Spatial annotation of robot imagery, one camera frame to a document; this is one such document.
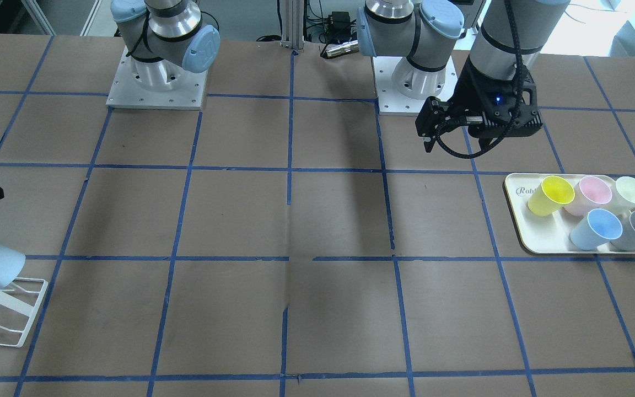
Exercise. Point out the pink cup on tray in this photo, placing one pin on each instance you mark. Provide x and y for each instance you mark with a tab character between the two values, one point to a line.
590	193

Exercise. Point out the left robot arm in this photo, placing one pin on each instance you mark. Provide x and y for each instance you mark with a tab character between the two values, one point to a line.
511	36

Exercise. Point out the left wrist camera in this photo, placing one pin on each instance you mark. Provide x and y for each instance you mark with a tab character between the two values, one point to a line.
496	101

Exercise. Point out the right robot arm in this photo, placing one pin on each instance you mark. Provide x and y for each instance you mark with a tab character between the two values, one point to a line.
56	92

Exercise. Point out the yellow cup on tray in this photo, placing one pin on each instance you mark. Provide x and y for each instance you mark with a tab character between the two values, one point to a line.
553	193

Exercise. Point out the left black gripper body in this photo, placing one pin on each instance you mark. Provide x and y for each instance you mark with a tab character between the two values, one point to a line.
467	92

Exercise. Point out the cream serving tray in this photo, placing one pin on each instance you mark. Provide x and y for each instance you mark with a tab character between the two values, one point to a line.
549	234

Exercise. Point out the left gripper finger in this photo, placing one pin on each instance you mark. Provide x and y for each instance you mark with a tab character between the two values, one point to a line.
486	145
432	122

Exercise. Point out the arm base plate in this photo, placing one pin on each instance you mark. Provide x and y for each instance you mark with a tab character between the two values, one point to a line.
155	86
402	89

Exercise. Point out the aluminium frame post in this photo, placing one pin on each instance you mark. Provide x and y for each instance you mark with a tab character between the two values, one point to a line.
293	23

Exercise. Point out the cream white cup on tray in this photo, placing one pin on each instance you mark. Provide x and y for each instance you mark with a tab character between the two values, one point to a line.
623	195

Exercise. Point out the blue cup on tray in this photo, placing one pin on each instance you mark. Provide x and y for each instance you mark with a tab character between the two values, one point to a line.
598	227

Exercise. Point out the white wire cup rack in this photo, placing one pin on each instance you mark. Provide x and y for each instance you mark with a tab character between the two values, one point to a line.
20	303

